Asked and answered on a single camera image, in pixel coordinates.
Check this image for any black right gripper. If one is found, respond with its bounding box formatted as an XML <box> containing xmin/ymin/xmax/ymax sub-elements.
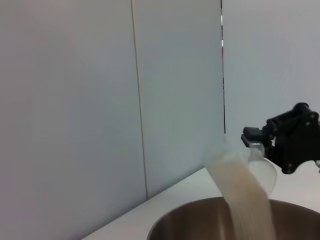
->
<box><xmin>240</xmin><ymin>102</ymin><xmax>320</xmax><ymax>175</ymax></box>

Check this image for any clear plastic measuring cup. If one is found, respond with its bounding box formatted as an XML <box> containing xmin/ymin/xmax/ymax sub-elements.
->
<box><xmin>201</xmin><ymin>134</ymin><xmax>279</xmax><ymax>201</ymax></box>

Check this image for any stainless steel mixing bowl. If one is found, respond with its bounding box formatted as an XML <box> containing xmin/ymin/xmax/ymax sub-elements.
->
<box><xmin>148</xmin><ymin>196</ymin><xmax>320</xmax><ymax>240</ymax></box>

